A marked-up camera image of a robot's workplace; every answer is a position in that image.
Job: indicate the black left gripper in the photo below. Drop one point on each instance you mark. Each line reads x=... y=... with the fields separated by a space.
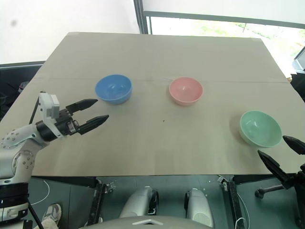
x=66 y=122

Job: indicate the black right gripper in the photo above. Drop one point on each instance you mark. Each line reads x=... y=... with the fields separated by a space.
x=297 y=180

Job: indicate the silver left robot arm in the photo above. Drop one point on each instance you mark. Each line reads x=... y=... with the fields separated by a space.
x=21 y=143

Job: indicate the blue plastic bowl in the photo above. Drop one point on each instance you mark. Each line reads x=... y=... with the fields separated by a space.
x=113 y=89

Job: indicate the green plastic bowl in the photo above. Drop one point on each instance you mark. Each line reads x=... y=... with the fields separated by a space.
x=261 y=128

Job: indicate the black chair base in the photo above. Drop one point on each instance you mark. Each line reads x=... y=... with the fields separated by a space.
x=269 y=189

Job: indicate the black table leg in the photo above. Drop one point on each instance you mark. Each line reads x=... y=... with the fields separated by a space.
x=96 y=202
x=234 y=202

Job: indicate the computer monitor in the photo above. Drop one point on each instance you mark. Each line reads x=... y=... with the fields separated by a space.
x=299 y=60

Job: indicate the silver right robot leg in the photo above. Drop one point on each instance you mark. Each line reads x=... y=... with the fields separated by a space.
x=199 y=206

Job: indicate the silver robot leg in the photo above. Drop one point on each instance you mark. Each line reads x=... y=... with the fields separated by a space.
x=199 y=206
x=139 y=201

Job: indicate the pink red plastic bowl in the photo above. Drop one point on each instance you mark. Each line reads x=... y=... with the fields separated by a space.
x=186 y=90

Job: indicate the silver left robot leg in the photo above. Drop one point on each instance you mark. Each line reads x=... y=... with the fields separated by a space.
x=139 y=201

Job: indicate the white sneaker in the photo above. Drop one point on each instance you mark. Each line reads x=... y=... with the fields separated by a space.
x=53 y=212

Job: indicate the beige trouser leg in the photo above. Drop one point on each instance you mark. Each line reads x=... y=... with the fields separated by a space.
x=48 y=224

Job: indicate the grey robot torso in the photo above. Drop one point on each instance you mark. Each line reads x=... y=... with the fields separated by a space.
x=147 y=223

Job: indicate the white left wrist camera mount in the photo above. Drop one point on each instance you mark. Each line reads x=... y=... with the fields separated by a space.
x=48 y=105

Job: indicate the dark window frame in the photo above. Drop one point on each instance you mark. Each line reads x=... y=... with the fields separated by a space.
x=140 y=16

